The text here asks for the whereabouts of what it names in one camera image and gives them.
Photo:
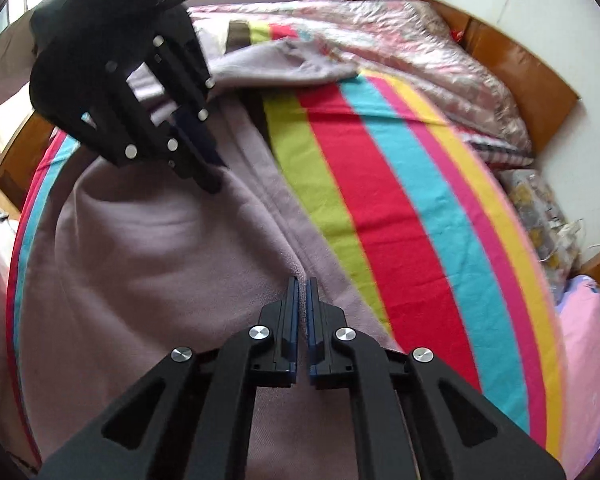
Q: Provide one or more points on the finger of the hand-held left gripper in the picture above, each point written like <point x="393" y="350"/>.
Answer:
<point x="190" y="170"/>
<point x="202" y="135"/>

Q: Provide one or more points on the pink floral quilt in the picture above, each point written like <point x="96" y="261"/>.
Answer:
<point x="430" y="60"/>

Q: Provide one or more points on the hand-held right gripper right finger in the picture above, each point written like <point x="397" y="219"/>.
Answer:
<point x="311" y="320"/>

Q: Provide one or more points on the rainbow striped blanket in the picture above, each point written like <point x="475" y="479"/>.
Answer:
<point x="405" y="210"/>

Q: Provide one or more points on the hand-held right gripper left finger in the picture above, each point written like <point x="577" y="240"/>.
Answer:
<point x="293" y="320"/>

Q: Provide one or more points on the wooden bed footboard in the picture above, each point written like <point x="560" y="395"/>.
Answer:
<point x="20" y="160"/>

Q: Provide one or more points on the plaid cloth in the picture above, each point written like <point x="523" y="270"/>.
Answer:
<point x="505" y="152"/>

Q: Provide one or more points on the pink bed sheet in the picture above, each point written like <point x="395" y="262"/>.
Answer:
<point x="585" y="350"/>

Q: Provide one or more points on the mauve pants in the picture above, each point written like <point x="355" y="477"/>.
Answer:
<point x="155" y="260"/>

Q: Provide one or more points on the brown wooden headboard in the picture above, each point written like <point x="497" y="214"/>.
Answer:
<point x="520" y="70"/>

